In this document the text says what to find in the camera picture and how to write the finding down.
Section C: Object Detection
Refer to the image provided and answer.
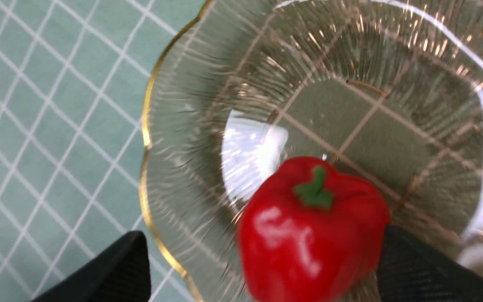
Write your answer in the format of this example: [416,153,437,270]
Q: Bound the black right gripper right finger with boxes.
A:
[376,225,483,302]

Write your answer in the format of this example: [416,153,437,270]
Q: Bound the gold-rimmed glass bowl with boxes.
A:
[140,0,483,302]

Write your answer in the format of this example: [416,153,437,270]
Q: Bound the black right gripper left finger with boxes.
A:
[33,231,152,302]

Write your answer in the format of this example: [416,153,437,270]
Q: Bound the green checkered tablecloth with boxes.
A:
[0,0,203,302]

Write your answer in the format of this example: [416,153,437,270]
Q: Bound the red bell pepper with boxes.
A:
[237,156,391,302]

